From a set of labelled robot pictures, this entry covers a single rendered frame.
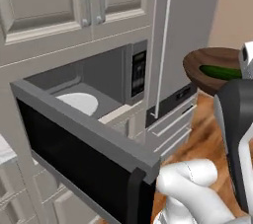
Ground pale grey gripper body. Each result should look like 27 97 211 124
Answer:
241 59 253 80

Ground green cucumber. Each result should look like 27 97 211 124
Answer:
199 64 244 81

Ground brown wooden bowl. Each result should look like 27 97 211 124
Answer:
182 46 245 97

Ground grey microwave oven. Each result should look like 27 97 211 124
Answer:
23 39 149 127

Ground white microwave turntable plate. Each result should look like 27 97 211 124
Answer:
54 92 100 117

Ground grey black microwave door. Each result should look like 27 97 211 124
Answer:
9 79 162 224

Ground grey fridge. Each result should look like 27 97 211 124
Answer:
143 0 225 162

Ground beige lower cabinet run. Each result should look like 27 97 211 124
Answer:
0 155 102 224

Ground long white fridge handle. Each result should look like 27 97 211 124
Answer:
149 0 174 120

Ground black microwave door handle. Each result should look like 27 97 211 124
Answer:
126 167 146 224

